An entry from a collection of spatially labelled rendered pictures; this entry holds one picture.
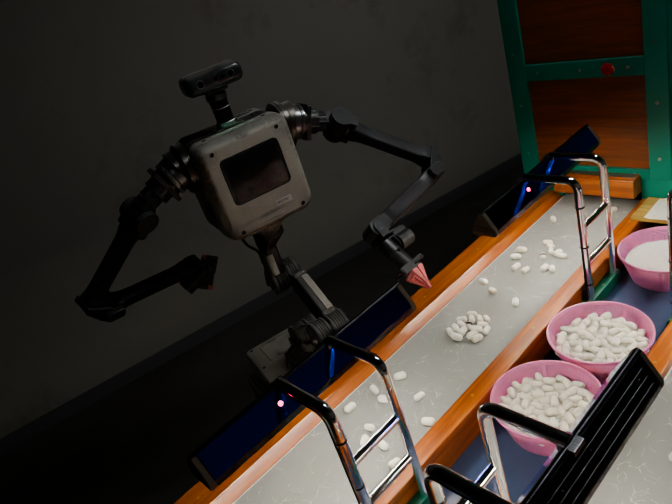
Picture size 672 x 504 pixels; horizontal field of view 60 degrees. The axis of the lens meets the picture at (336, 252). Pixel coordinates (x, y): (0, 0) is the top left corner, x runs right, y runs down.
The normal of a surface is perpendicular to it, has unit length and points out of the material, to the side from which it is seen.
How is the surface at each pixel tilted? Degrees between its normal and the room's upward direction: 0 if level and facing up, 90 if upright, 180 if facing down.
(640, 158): 90
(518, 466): 0
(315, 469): 0
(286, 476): 0
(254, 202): 90
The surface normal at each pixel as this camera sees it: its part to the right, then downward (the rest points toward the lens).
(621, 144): -0.69, 0.51
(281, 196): 0.49, 0.26
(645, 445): -0.29, -0.84
